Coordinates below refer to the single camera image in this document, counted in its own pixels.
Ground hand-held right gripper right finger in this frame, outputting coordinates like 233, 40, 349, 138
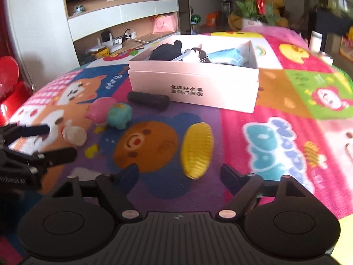
216, 164, 310, 222

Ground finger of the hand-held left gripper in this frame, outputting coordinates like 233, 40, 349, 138
4, 124, 52, 146
26, 147, 78, 169

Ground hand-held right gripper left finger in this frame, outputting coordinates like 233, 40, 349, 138
52, 163, 142, 222

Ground cream squishy toy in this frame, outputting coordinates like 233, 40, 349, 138
61, 124, 88, 147

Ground yellow corn toy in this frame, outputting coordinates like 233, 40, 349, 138
180, 122, 215, 180

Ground white cardboard box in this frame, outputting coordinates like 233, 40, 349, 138
128, 34, 260, 114

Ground black plush toy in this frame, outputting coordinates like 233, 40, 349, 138
149, 40, 184, 61

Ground red plastic object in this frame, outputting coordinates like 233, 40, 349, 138
0, 55, 35, 126

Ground pink squishy toy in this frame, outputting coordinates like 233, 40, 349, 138
85, 97, 118, 124

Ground colourful cartoon play mat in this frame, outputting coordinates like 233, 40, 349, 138
0, 26, 353, 265

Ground black cylinder case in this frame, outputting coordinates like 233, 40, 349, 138
127, 91, 170, 112

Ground yellow box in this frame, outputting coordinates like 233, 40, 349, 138
90, 47, 110, 59

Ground blue face mask pack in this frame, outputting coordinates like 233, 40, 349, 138
207, 48, 245, 67

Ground white power strip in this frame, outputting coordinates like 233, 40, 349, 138
117, 30, 137, 42

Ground white wooden television cabinet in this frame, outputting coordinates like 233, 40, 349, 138
62, 0, 183, 67

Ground pink gift bag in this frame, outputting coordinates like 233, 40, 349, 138
152, 14, 177, 33

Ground orange paper bag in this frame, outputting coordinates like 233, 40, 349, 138
206, 11, 220, 27

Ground tall white cup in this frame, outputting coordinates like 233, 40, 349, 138
309, 31, 324, 53

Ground brown teddy bear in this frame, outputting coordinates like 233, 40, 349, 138
227, 0, 290, 31

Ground potted pink orchid flowers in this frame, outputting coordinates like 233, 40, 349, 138
229, 0, 284, 25

